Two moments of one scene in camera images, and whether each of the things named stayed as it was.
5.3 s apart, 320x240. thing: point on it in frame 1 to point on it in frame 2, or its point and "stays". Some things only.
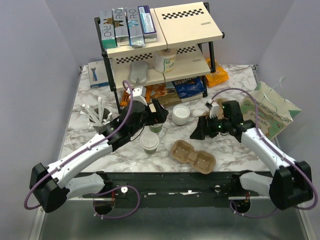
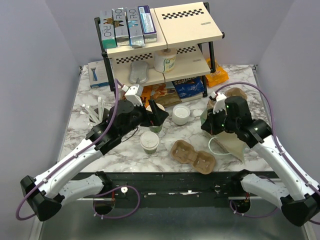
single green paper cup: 149,141 stays
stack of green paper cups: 156,128 stays
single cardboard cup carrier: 203,161 stays
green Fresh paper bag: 275,111 to 225,143
